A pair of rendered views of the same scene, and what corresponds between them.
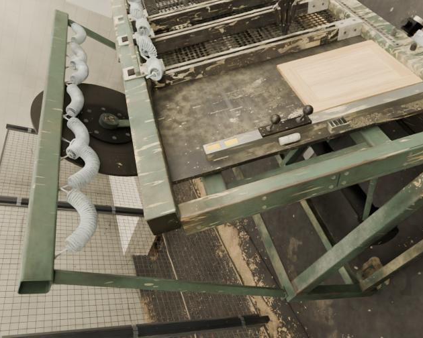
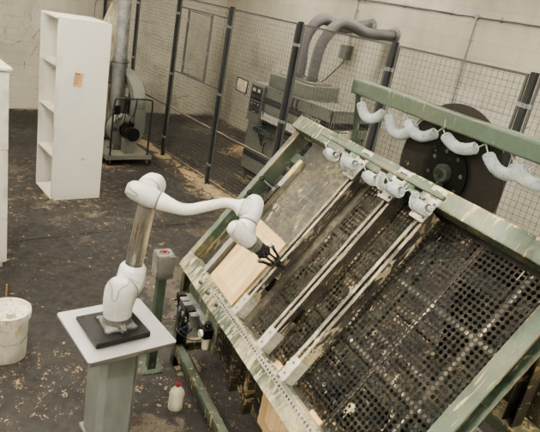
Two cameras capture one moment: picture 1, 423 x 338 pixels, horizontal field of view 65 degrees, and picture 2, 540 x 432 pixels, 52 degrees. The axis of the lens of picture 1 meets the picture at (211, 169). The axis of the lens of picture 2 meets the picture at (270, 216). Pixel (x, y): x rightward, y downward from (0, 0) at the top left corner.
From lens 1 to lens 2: 404 cm
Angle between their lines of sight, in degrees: 95
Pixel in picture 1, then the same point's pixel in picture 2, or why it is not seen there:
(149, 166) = (312, 128)
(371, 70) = (232, 270)
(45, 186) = (387, 98)
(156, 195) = (302, 123)
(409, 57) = (211, 285)
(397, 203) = not seen: hidden behind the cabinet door
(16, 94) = not seen: outside the picture
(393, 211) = not seen: hidden behind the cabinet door
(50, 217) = (372, 96)
